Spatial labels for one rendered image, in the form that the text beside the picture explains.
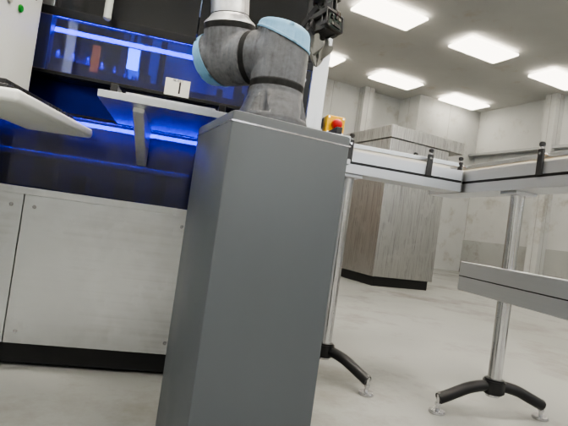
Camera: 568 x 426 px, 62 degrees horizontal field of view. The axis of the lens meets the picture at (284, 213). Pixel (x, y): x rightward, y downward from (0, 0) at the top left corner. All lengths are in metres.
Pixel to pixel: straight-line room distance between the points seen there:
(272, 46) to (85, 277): 1.06
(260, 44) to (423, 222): 5.58
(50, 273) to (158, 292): 0.36
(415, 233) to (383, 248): 0.53
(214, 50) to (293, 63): 0.19
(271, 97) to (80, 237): 0.98
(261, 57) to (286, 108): 0.12
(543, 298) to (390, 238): 4.47
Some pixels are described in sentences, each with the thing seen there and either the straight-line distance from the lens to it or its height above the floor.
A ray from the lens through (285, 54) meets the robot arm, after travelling 1.01.
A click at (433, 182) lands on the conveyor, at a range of 2.09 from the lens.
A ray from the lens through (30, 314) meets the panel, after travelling 1.80.
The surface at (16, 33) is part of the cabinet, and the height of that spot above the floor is 1.04.
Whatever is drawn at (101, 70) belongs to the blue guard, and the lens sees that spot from 1.79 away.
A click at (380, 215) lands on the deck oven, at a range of 6.04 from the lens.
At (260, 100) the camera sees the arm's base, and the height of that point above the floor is 0.84.
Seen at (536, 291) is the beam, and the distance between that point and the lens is 1.80.
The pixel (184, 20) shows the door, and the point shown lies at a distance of 1.84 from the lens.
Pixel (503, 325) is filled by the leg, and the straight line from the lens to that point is 1.97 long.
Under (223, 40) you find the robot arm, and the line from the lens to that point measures 1.09.
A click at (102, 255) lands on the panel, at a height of 0.41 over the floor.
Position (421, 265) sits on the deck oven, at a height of 0.32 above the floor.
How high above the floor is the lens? 0.60
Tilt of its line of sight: 1 degrees up
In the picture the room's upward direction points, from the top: 8 degrees clockwise
